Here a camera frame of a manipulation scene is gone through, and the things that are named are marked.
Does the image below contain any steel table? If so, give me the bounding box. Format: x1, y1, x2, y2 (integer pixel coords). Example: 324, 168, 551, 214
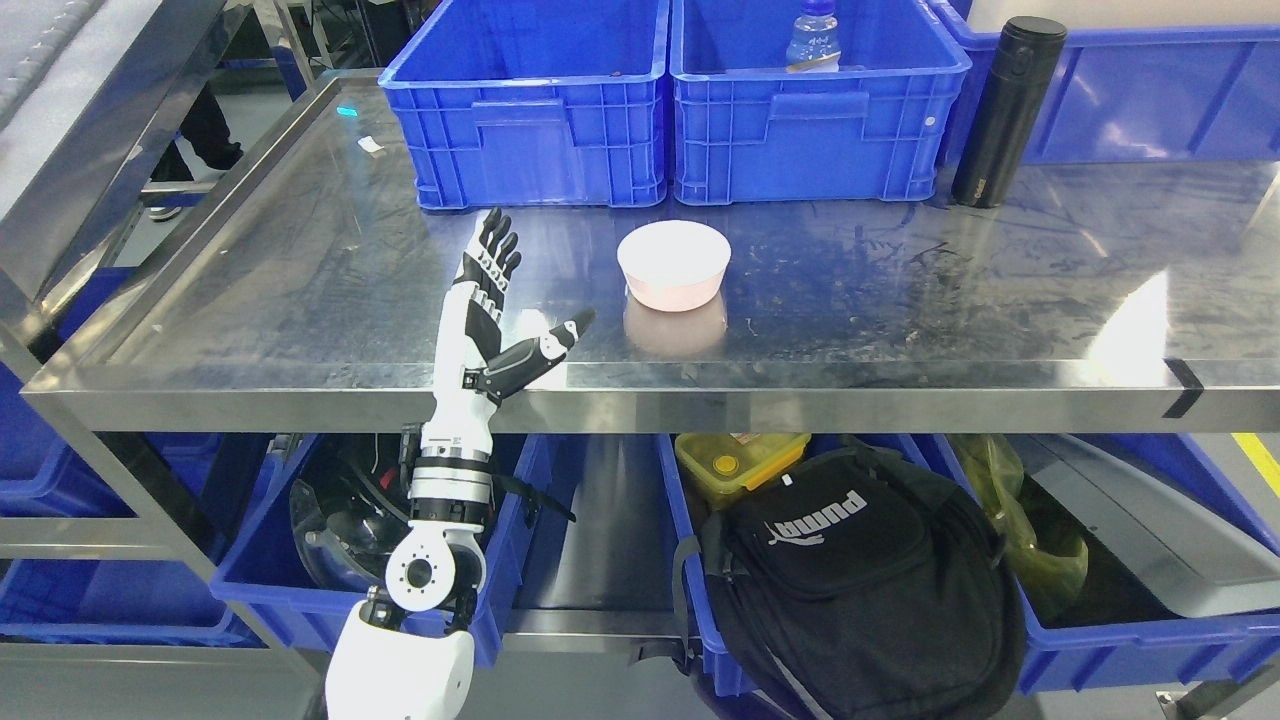
20, 68, 1280, 720

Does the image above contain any black puma backpack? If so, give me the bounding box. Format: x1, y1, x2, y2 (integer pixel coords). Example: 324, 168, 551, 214
667, 436, 1027, 719

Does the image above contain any blue crate under table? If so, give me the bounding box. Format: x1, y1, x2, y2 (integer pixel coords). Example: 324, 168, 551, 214
653, 434, 1279, 697
212, 434, 568, 667

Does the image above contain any steel shelf rack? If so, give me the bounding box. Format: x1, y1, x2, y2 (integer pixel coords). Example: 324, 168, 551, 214
0, 0, 321, 641

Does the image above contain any clear water bottle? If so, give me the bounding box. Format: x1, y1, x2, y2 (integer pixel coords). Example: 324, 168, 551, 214
785, 1, 842, 74

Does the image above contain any black thermos bottle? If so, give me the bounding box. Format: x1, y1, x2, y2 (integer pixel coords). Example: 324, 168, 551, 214
951, 15, 1068, 209

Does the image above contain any blue crate on table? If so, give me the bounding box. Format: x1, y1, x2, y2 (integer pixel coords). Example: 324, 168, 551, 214
378, 1, 672, 210
668, 1, 972, 206
929, 1, 1279, 167

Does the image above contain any blue crate right on table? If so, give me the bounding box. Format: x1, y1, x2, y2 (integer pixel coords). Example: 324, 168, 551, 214
929, 1, 1279, 167

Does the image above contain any black helmet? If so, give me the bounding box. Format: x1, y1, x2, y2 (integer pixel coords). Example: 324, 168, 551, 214
289, 433, 410, 593

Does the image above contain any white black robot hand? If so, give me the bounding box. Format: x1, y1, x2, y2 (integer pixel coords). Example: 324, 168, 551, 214
422, 208, 596, 436

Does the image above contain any yellow lunch box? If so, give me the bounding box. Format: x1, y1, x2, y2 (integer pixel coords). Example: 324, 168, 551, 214
675, 433, 812, 509

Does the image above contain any blue crate left on table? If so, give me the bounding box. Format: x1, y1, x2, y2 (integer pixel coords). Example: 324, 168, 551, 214
378, 1, 672, 210

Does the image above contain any pink plastic bowl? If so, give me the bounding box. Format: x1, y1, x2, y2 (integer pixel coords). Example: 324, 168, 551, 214
616, 220, 732, 313

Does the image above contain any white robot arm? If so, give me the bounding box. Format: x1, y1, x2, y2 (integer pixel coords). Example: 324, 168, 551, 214
324, 420, 492, 719

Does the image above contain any yellow plastic bag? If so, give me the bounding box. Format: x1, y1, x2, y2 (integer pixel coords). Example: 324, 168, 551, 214
946, 434, 1091, 623

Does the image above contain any blue crate under table left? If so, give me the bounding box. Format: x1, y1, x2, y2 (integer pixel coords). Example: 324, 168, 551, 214
212, 434, 568, 667

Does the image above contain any blue crate middle on table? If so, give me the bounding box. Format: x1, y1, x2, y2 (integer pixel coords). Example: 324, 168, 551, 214
668, 1, 972, 206

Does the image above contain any blue crate under table right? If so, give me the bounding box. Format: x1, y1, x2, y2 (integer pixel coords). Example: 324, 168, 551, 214
653, 434, 1279, 697

